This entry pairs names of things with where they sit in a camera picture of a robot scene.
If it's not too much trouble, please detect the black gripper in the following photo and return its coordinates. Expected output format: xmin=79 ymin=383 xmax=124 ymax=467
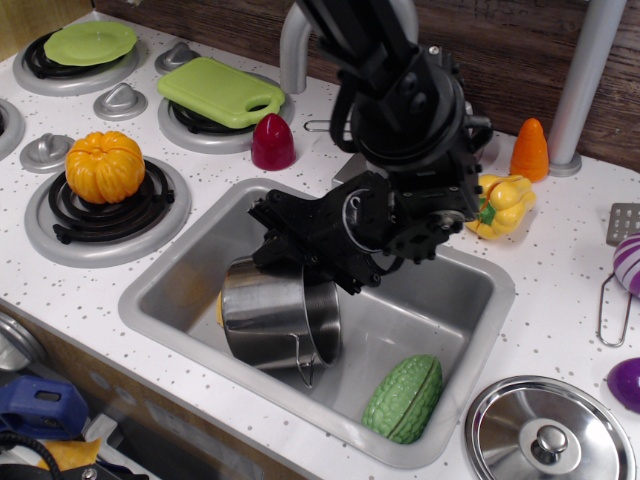
xmin=248 ymin=172 xmax=395 ymax=295

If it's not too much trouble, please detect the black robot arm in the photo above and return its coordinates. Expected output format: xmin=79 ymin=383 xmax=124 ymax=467
xmin=250 ymin=1 xmax=493 ymax=294

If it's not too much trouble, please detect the stainless steel sink basin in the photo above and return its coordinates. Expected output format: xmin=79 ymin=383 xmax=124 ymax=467
xmin=118 ymin=179 xmax=515 ymax=469

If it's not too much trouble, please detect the stainless steel pot lid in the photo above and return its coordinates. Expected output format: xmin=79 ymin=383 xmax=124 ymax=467
xmin=465 ymin=376 xmax=638 ymax=479

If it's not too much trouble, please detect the dark red toy vegetable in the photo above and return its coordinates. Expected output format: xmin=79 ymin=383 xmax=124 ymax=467
xmin=251 ymin=114 xmax=296 ymax=171

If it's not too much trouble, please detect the yellow toy corn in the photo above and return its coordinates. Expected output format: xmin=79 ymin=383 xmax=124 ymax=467
xmin=215 ymin=292 xmax=224 ymax=328

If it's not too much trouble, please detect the yellow toy bell pepper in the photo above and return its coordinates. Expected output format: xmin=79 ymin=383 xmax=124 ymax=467
xmin=465 ymin=174 xmax=537 ymax=240

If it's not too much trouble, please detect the green toy bitter melon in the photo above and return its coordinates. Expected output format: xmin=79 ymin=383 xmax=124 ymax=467
xmin=361 ymin=354 xmax=443 ymax=444

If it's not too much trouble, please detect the back right stove burner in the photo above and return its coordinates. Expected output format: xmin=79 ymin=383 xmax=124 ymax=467
xmin=159 ymin=75 xmax=293 ymax=154

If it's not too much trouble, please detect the stove burner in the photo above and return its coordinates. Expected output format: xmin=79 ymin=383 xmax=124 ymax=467
xmin=25 ymin=157 xmax=191 ymax=268
xmin=0 ymin=99 xmax=25 ymax=160
xmin=159 ymin=75 xmax=293 ymax=154
xmin=13 ymin=32 xmax=140 ymax=97

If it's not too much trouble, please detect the silver toy faucet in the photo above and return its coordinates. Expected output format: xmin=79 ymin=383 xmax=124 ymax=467
xmin=278 ymin=0 xmax=421 ymax=189

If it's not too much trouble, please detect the green plastic cutting board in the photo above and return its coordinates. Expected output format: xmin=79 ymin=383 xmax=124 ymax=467
xmin=157 ymin=57 xmax=286 ymax=129

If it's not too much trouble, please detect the orange toy carrot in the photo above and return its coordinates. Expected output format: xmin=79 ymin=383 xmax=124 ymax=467
xmin=510 ymin=118 xmax=549 ymax=182

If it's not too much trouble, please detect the orange toy pumpkin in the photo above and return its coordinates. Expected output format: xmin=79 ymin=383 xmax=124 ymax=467
xmin=65 ymin=131 xmax=146 ymax=204

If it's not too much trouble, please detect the silver stove knob back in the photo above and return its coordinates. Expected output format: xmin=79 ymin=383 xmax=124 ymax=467
xmin=154 ymin=41 xmax=200 ymax=75

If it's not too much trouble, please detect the silver stove knob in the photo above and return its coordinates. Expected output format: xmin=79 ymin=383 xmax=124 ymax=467
xmin=93 ymin=83 xmax=148 ymax=122
xmin=19 ymin=133 xmax=75 ymax=174
xmin=154 ymin=41 xmax=200 ymax=75

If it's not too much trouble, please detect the silver stove knob middle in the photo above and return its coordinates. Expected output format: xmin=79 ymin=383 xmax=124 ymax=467
xmin=93 ymin=83 xmax=148 ymax=122

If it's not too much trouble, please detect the front left stove burner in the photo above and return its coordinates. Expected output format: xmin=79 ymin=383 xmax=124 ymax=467
xmin=25 ymin=157 xmax=191 ymax=268

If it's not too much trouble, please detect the silver metal spatula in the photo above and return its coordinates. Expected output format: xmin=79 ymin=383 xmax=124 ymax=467
xmin=606 ymin=202 xmax=640 ymax=246

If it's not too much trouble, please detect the purple striped toy egg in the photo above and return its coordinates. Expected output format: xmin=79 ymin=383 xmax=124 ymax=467
xmin=613 ymin=233 xmax=640 ymax=297

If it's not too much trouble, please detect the silver stove knob front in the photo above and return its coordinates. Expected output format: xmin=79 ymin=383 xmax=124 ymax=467
xmin=19 ymin=133 xmax=75 ymax=174

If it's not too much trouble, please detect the purple toy eggplant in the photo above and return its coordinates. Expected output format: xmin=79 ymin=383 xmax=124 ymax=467
xmin=607 ymin=357 xmax=640 ymax=413

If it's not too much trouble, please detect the green plastic plate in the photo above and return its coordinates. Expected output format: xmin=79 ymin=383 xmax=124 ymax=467
xmin=43 ymin=21 xmax=138 ymax=67

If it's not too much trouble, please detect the grey vertical pole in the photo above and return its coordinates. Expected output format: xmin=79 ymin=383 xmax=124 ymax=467
xmin=547 ymin=0 xmax=627 ymax=178

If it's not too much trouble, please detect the silver round oven knob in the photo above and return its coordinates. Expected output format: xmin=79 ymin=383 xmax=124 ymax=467
xmin=1 ymin=313 xmax=47 ymax=372

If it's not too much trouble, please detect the blue plastic tool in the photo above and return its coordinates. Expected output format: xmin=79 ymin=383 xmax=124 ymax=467
xmin=1 ymin=376 xmax=89 ymax=440

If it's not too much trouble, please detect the far left stove burner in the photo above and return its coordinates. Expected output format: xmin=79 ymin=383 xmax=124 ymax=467
xmin=0 ymin=99 xmax=25 ymax=160

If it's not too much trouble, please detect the back left stove burner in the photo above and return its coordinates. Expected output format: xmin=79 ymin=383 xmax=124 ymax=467
xmin=13 ymin=32 xmax=140 ymax=97

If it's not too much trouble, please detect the yellow cloth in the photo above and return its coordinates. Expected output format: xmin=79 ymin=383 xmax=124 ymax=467
xmin=44 ymin=439 xmax=102 ymax=472

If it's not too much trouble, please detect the silver wire utensil handle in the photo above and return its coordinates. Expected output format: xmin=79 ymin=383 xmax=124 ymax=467
xmin=303 ymin=119 xmax=330 ymax=133

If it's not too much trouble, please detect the wire handle loop right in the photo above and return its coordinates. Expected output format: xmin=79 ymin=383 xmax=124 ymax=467
xmin=596 ymin=273 xmax=633 ymax=348

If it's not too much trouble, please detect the black cable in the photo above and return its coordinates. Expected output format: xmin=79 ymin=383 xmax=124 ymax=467
xmin=0 ymin=428 xmax=64 ymax=480

